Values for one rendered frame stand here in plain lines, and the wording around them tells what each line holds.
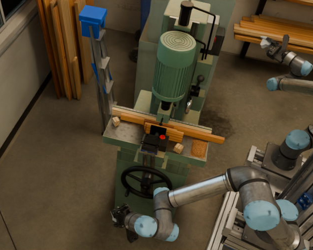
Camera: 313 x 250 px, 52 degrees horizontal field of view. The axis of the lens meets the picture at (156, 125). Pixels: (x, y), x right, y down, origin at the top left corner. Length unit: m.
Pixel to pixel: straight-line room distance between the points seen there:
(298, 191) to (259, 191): 0.62
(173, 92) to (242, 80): 2.43
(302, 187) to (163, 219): 0.77
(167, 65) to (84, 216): 1.49
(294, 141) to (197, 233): 1.09
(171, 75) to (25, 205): 1.64
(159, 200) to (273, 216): 0.46
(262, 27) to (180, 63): 2.35
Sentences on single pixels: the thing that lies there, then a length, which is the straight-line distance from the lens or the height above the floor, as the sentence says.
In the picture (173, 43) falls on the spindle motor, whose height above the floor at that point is 1.50.
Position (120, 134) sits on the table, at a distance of 1.85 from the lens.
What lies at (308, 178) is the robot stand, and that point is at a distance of 1.72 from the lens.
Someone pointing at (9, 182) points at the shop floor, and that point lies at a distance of 2.83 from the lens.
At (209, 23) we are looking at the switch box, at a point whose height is 1.48.
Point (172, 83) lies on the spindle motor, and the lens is 1.55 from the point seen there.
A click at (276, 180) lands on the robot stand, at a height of 0.73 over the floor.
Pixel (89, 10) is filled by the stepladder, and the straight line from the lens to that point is 2.40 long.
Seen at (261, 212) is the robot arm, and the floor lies 1.36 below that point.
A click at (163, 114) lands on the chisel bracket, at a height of 1.07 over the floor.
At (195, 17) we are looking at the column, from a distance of 1.69.
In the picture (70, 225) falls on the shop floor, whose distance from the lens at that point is 2.56.
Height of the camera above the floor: 2.31
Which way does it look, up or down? 47 degrees down
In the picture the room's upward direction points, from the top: 10 degrees clockwise
